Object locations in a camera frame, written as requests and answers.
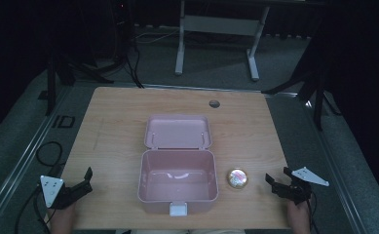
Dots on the pink plastic box with lid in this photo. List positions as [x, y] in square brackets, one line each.
[177, 175]

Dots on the round gold tin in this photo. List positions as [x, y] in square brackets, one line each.
[237, 178]

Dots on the white desk frame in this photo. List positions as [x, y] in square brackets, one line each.
[216, 26]

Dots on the metal floor rail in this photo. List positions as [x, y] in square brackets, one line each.
[333, 162]
[24, 156]

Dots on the black metal stand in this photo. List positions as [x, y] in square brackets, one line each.
[317, 84]
[52, 84]

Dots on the person's right hand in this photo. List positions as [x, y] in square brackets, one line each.
[299, 217]

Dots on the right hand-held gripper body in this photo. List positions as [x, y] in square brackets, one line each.
[299, 190]

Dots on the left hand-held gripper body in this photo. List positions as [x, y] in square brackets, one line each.
[52, 188]

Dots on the person's left hand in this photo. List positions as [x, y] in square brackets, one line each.
[62, 221]

